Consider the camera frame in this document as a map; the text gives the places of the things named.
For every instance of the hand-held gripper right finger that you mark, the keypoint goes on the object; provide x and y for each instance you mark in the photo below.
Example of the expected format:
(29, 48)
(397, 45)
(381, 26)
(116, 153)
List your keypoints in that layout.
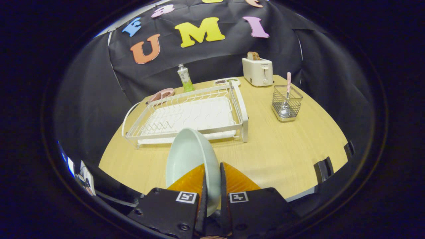
(225, 212)

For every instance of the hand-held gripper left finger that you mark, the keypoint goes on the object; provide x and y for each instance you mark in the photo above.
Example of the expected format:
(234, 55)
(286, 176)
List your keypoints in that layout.
(203, 215)

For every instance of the pale green plate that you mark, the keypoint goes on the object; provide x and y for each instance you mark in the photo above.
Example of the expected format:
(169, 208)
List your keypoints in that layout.
(189, 156)

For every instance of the small pink plate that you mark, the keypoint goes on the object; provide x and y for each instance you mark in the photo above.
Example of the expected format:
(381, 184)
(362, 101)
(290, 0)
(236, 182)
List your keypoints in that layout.
(169, 91)

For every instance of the small white dish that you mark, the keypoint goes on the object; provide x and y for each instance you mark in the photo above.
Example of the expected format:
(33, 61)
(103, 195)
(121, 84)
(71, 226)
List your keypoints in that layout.
(229, 80)

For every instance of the black table clamp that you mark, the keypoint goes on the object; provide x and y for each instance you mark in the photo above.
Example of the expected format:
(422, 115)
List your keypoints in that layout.
(348, 151)
(323, 170)

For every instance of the brown food piece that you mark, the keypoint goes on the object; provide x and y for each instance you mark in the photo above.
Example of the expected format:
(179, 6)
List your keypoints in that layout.
(165, 94)
(156, 97)

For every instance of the clear bottle with green liquid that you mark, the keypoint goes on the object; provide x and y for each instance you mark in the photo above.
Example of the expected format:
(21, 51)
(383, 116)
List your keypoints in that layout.
(186, 81)

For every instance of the cream white toaster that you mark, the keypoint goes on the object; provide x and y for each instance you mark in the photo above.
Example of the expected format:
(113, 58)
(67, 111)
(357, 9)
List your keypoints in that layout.
(255, 73)

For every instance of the brown bread slice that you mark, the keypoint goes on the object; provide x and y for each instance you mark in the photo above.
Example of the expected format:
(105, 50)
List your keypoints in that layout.
(254, 55)

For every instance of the black backdrop cloth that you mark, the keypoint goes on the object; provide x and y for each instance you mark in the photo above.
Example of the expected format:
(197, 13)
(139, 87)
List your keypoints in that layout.
(99, 83)

